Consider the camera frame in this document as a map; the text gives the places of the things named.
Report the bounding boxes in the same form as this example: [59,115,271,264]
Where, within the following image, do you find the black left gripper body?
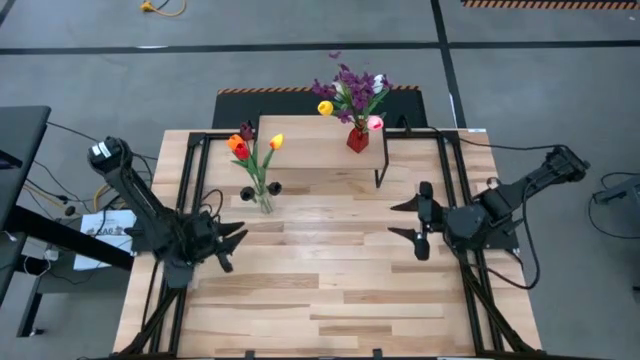
[192,209,236,274]

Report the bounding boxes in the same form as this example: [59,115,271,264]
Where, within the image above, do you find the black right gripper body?
[413,182,489,261]

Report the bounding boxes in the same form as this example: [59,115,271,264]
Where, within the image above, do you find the red glass vase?
[346,127,371,154]

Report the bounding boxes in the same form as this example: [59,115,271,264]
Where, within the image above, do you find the orange tulip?
[226,133,266,201]

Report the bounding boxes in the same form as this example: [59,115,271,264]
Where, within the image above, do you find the pink tulip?
[359,115,385,134]

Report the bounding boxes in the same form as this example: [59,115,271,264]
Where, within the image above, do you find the yellow and red tulip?
[259,133,285,201]

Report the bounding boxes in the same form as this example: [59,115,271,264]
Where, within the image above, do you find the dark maroon tulip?
[239,122,266,201]

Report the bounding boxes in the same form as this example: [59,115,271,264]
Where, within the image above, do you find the purple artificial flower bunch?
[310,49,394,131]

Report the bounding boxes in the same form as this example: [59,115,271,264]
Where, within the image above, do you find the pale blue tulip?
[359,73,387,126]

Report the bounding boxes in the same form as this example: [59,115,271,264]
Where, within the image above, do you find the wooden shelf with black legs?
[251,114,390,189]

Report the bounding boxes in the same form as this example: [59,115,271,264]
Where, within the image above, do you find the white printed paper sheet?
[73,209,139,271]

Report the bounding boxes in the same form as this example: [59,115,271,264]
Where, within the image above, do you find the black floor mat striped edge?
[212,85,429,130]

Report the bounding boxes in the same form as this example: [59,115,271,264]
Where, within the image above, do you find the grey floor stand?
[587,172,640,240]

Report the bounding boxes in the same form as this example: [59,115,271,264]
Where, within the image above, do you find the dark grey desk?
[0,105,135,339]

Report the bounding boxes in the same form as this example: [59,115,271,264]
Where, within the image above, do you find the black hanging cable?
[199,188,225,221]

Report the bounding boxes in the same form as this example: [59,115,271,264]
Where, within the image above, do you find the black floor cable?
[427,124,569,152]
[47,121,159,162]

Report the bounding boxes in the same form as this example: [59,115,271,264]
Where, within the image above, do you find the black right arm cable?
[452,179,542,291]

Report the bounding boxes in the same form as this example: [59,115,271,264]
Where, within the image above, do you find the black aluminium table frame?
[115,127,544,360]

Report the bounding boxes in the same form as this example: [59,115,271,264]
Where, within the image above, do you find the yellow plug and cable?
[139,0,187,17]

